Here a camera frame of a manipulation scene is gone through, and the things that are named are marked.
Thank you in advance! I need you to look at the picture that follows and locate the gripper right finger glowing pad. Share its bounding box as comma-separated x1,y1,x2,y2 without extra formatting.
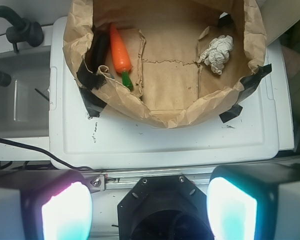
206,163,279,240

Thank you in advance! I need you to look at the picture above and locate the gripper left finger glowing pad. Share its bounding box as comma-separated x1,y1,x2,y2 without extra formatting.
21,170,93,240

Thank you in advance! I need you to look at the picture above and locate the white paper ball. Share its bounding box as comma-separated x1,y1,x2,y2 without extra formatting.
196,35,234,75

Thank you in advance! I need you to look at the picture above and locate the white plastic bin lid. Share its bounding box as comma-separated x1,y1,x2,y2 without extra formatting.
49,17,294,170

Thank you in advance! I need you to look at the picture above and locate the grey sink basin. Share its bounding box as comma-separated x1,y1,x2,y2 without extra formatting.
0,46,51,138

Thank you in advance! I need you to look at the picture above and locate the black tape strip front right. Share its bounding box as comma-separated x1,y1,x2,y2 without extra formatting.
219,63,272,123

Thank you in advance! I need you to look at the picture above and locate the black tape strip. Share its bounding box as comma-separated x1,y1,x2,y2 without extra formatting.
219,63,272,123
77,60,107,118
217,14,234,28

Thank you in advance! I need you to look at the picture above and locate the black tape strip front left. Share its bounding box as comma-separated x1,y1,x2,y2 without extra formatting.
77,60,107,118

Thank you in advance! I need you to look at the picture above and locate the brown paper bag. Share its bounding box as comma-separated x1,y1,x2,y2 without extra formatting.
63,0,267,129

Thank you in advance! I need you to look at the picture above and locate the orange toy carrot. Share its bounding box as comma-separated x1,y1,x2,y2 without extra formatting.
109,24,134,91

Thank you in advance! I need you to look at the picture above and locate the black tape strip back right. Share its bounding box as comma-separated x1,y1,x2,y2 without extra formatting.
217,14,234,28

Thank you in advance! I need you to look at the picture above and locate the black cable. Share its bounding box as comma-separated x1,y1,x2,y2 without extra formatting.
0,135,103,173

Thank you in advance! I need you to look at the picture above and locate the aluminium frame rail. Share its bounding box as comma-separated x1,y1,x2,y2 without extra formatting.
86,164,300,193

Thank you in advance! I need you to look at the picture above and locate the black octagonal mount plate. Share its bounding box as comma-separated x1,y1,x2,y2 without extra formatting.
117,176,215,240

